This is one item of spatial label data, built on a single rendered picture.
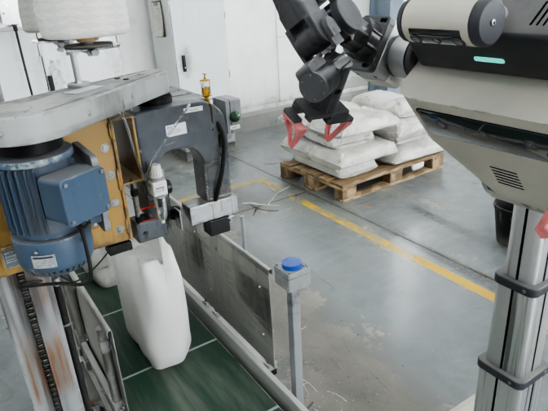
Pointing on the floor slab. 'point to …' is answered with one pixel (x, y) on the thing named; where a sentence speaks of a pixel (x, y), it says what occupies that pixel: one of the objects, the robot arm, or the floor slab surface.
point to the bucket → (503, 220)
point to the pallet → (343, 188)
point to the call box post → (295, 344)
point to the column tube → (31, 364)
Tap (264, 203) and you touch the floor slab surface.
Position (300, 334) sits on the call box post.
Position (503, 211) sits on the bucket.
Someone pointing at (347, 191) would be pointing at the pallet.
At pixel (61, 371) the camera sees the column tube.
